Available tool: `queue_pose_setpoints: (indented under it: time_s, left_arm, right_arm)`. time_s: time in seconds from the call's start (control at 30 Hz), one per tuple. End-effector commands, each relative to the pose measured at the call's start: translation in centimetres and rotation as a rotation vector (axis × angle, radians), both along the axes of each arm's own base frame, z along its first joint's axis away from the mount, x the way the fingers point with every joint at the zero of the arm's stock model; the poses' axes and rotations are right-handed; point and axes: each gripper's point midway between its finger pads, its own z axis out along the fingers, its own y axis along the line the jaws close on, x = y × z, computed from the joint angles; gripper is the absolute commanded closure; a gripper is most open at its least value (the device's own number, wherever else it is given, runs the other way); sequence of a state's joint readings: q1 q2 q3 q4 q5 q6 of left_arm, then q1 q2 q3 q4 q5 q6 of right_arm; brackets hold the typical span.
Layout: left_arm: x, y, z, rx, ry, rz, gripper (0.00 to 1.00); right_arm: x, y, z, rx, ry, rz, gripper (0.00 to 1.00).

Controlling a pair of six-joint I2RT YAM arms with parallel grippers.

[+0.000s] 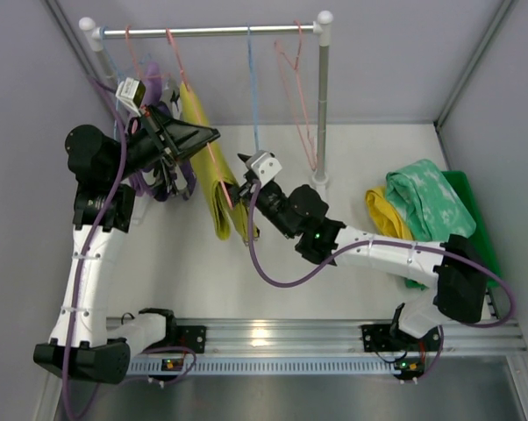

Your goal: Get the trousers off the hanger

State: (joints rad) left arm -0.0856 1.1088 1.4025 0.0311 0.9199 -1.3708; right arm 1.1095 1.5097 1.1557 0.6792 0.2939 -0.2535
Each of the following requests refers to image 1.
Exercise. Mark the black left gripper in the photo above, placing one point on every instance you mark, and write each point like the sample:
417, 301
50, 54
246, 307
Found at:
163, 138

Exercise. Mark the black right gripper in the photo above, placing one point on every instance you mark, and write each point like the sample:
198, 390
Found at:
250, 180

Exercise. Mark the olive yellow trousers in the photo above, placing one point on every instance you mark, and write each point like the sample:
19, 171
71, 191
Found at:
224, 218

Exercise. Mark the pink hanger of yellow trousers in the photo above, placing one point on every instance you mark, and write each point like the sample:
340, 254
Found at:
298, 108

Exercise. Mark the pink hanger of olive trousers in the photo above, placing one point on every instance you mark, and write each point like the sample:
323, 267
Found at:
209, 164

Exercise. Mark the blue hanger of green trousers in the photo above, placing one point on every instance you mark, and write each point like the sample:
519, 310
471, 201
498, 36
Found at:
253, 89

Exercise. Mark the green tie-dye trousers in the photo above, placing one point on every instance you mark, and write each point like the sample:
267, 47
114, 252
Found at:
427, 202

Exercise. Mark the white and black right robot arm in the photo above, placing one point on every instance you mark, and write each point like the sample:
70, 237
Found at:
451, 271

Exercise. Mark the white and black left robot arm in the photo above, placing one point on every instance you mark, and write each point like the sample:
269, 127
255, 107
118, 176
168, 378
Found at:
80, 347

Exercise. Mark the camouflage trousers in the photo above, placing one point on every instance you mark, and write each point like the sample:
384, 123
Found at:
172, 179

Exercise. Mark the purple trousers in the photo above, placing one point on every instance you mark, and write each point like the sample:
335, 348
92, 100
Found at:
144, 181

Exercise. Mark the pink hanger of purple trousers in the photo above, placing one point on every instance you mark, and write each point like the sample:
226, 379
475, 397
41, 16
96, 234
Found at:
161, 105

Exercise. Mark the empty light blue hanger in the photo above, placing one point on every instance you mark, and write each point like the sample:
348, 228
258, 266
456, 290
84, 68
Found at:
120, 75

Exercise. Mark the silver clothes rack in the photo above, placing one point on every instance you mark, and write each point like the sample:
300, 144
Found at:
321, 27

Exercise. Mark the green plastic bin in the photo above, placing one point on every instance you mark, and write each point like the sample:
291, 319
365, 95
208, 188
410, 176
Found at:
480, 238

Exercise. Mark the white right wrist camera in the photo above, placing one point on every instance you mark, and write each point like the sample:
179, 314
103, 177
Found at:
265, 166

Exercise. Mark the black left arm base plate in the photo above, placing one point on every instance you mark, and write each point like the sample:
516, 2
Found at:
190, 336

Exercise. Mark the aluminium mounting rail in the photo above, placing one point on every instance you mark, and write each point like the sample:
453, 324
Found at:
329, 347

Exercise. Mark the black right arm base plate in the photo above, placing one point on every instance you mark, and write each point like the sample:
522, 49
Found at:
384, 338

